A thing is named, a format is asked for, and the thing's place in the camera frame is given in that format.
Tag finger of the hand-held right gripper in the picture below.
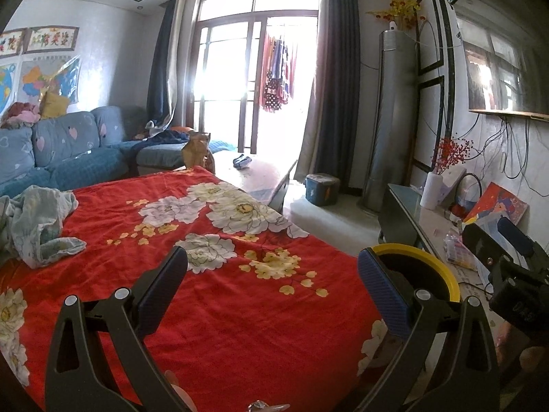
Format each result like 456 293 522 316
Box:
497 217 536 255
462 221 516 267

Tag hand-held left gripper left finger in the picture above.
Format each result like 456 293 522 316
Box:
45 245 189 412

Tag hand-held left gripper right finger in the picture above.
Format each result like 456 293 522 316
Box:
357 247 501 412

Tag yellow trash bin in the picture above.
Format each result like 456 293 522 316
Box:
371 242 463 306

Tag colourful paint set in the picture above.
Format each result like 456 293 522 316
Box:
443 233 478 273

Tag red picture book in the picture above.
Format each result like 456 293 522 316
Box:
463 182 529 227

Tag white leaning board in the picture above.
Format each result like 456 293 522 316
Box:
439 167 468 212

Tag white paper roll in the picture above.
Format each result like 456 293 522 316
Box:
420 171 443 211

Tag television cabinet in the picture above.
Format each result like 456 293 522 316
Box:
379 182 549 398

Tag red floral blanket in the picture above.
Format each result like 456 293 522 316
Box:
0 167 389 412

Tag red berry branches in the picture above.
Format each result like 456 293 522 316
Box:
435 136 473 178

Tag blue storage box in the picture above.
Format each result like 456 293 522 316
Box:
305 172 341 207

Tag brown paper bag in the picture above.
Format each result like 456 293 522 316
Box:
182 130 216 173

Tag dark wooden coffee table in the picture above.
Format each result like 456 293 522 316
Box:
212 152 300 216

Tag light green cloth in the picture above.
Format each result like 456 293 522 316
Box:
0 185 87 270

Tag standing air conditioner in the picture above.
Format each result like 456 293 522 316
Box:
362 27 420 214

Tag dark clothes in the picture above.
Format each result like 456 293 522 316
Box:
145 126 192 145

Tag blue patterned sofa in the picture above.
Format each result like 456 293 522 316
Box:
0 105 235 201

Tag glass balcony door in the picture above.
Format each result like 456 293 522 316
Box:
188 0 321 173

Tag yellow pillow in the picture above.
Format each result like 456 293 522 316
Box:
40 92 70 121

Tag grey curtain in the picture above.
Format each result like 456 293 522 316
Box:
295 0 366 182

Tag dark blue curtain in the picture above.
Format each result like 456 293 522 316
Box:
145 0 182 132

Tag pile of clothes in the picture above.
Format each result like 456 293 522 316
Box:
0 102 42 130

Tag hanging clothes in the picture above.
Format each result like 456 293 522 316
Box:
259 32 300 113

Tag country map poster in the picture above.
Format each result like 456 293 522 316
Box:
21 53 83 104

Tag yellow artificial flowers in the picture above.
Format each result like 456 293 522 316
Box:
366 0 424 32

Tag world map poster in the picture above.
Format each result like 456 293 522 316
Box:
0 62 21 115

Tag framed calligraphy picture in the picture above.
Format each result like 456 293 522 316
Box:
23 25 81 55
0 28 25 58

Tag black ring stand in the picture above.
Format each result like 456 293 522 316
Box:
456 172 486 220

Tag hanging television cables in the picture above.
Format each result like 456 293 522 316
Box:
467 113 549 190

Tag black wall frame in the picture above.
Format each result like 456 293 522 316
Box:
411 75 445 173
413 0 445 77

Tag wall television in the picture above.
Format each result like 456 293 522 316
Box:
454 0 549 119

